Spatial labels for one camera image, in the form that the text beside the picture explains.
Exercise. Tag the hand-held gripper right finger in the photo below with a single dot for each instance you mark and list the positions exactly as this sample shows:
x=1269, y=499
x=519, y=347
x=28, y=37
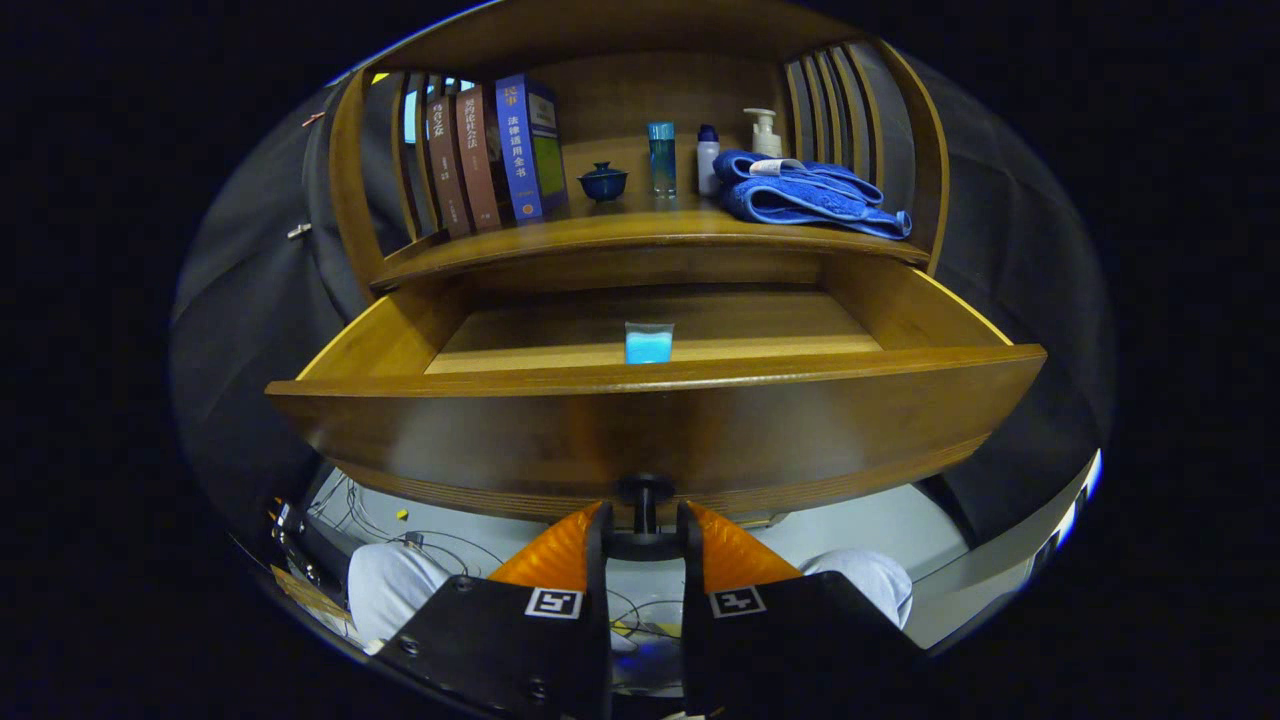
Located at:
x=780, y=650

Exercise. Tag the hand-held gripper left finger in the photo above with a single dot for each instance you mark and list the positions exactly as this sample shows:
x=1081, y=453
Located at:
x=520, y=650

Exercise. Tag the wooden drawer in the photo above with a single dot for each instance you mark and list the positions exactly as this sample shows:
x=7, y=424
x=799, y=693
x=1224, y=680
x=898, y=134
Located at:
x=650, y=430

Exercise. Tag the small light blue cup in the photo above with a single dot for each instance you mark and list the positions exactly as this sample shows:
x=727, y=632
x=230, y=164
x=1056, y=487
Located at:
x=649, y=345

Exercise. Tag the wooden cabinet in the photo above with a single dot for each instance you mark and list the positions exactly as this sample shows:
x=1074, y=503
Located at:
x=640, y=30

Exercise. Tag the person's right leg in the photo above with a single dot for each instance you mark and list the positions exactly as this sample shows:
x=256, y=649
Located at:
x=870, y=585

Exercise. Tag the person's leg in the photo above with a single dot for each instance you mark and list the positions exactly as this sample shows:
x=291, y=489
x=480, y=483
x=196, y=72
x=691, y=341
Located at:
x=400, y=590
x=870, y=585

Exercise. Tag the person's left leg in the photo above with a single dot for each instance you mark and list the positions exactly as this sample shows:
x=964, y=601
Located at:
x=400, y=590

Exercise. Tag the white furniture edge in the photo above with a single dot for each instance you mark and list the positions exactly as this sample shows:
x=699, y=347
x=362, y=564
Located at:
x=1000, y=570

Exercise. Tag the black backdrop cloth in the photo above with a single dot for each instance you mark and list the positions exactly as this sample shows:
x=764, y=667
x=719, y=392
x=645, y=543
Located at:
x=250, y=350

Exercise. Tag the blue towel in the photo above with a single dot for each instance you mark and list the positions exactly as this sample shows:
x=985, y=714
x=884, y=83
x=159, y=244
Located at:
x=800, y=200

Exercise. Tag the dark blue lidded teacup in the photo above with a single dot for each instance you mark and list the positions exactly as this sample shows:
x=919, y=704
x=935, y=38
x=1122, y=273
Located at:
x=603, y=184

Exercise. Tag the dark brown book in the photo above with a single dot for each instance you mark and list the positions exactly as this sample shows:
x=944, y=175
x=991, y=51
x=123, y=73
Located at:
x=447, y=170

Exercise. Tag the white bottle with blue cap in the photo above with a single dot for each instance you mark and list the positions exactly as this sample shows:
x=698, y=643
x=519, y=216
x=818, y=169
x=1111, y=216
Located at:
x=708, y=165

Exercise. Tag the reddish brown book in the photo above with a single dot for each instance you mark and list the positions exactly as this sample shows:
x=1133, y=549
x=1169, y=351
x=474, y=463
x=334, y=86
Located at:
x=480, y=160

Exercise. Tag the blue book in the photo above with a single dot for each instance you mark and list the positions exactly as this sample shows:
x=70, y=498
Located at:
x=518, y=150

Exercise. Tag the teal glass bottle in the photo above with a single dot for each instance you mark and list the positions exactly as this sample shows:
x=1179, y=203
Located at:
x=661, y=160

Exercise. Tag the white pump bottle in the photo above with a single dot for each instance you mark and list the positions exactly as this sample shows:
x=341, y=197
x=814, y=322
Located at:
x=766, y=135

